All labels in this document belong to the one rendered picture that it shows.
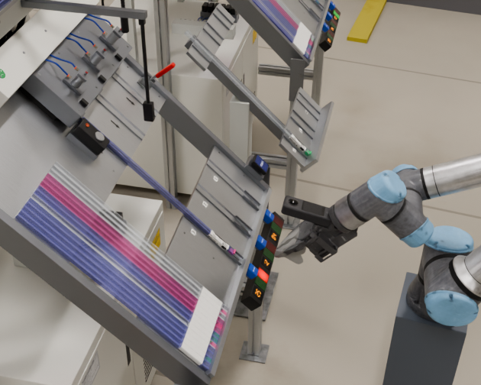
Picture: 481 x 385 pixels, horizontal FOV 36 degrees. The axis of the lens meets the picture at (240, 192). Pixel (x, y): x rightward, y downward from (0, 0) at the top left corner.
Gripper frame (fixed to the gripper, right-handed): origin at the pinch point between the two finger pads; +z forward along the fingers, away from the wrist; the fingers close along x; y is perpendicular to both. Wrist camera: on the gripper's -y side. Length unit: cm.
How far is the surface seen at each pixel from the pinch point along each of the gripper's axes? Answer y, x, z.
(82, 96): -58, -1, 2
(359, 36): 53, 284, 55
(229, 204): -11.6, 14.2, 9.4
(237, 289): -3.0, -11.4, 7.4
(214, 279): -8.5, -11.6, 9.4
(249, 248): -3.0, 3.5, 7.7
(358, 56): 56, 262, 56
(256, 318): 32, 31, 50
